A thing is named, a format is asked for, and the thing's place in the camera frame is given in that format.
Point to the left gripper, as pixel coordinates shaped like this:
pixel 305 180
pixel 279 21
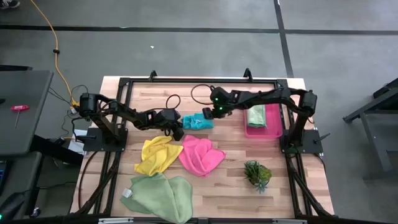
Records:
pixel 168 119

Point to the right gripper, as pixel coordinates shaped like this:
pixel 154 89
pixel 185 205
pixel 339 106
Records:
pixel 223 111

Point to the teal microfiber towel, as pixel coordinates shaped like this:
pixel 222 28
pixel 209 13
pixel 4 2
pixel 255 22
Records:
pixel 196 123

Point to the yellow microfiber towel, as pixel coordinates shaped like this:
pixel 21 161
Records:
pixel 157 155

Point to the pink microfiber towel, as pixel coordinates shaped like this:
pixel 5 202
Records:
pixel 200 155

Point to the green microfiber towel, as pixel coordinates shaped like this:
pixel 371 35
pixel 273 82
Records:
pixel 256 116

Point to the pink plastic bin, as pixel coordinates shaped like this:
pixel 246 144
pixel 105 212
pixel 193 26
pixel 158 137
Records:
pixel 275 124

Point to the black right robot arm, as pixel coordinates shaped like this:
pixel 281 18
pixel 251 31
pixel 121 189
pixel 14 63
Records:
pixel 264 95

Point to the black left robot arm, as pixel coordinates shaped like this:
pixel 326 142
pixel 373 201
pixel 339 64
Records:
pixel 124 112

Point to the green towel with white label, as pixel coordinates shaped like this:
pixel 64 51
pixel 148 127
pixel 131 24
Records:
pixel 161 196

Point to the potted succulent plant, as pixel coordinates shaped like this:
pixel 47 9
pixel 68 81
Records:
pixel 257 174

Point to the white paper sheet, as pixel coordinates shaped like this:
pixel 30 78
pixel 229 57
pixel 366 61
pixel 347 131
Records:
pixel 74 144

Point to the grey desk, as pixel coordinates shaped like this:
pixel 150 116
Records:
pixel 25 137

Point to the dark grey metal table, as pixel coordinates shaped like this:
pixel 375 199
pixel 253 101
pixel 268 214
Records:
pixel 373 118

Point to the black computer mouse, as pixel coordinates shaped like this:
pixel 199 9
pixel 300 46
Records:
pixel 12 205

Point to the person's shoe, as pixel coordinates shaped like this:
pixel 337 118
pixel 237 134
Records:
pixel 9 3

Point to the black aluminium table frame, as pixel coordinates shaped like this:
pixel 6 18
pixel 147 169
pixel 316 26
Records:
pixel 174 80

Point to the black arched frame bracket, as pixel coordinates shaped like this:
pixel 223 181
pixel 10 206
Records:
pixel 247 74
pixel 152 74

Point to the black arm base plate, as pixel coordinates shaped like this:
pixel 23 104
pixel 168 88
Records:
pixel 90 144
pixel 311 146

